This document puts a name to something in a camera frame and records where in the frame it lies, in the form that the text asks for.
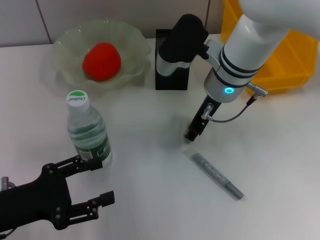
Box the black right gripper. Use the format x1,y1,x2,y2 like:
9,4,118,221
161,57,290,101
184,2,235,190
184,94,223,142

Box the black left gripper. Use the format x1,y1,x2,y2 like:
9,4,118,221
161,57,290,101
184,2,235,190
0,154,116,232

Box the grey glitter marker pen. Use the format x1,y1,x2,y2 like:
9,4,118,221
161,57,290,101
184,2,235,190
183,149,245,200

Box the clear water bottle green label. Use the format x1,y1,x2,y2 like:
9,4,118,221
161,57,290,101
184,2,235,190
66,89,113,171

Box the red tomato toy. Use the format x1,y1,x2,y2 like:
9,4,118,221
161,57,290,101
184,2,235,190
82,42,122,81

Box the black mesh pen holder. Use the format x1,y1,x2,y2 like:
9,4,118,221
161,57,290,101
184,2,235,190
154,28,191,91

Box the translucent green fruit plate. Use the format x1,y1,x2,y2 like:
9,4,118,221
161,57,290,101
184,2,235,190
51,19,152,90

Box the yellow plastic bin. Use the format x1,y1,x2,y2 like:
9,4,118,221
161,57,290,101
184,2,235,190
220,0,320,96

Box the right arm wrist cable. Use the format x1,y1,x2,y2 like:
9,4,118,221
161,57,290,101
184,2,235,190
211,82,269,123

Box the arm wrist cable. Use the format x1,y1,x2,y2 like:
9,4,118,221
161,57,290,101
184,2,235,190
0,227,14,238
211,82,269,123

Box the grey right wrist camera housing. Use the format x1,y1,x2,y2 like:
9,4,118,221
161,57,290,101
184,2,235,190
155,13,210,77

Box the left arm wrist cable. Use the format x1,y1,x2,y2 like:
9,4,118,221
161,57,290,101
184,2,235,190
0,227,14,238

